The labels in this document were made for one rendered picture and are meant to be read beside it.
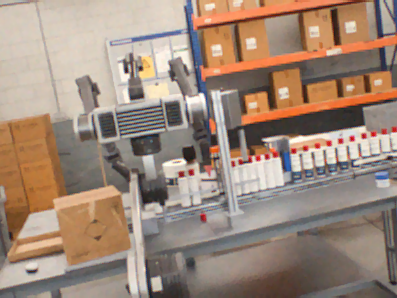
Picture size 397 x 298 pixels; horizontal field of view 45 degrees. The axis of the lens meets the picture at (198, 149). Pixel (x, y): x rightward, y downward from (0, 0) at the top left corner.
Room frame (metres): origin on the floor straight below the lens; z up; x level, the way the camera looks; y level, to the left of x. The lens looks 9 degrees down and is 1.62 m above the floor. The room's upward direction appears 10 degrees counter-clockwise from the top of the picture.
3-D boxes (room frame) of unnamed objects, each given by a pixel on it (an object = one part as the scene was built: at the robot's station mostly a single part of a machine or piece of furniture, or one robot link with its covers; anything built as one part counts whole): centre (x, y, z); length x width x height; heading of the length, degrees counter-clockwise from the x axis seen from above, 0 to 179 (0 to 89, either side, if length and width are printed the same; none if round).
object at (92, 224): (2.26, 0.56, 0.99); 0.30 x 0.24 x 0.27; 108
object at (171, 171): (3.27, 0.16, 0.95); 0.20 x 0.20 x 0.14
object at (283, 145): (2.84, -0.47, 1.01); 0.14 x 0.13 x 0.26; 100
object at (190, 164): (2.94, 0.06, 1.03); 0.09 x 0.09 x 0.30
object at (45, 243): (2.50, 0.91, 0.85); 0.30 x 0.26 x 0.04; 100
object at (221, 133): (2.54, -0.13, 1.16); 0.04 x 0.04 x 0.67; 10
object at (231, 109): (2.61, -0.19, 1.38); 0.17 x 0.10 x 0.19; 155
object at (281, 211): (2.84, 0.09, 0.82); 2.10 x 1.31 x 0.02; 100
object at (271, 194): (2.68, -0.07, 0.85); 1.65 x 0.11 x 0.05; 100
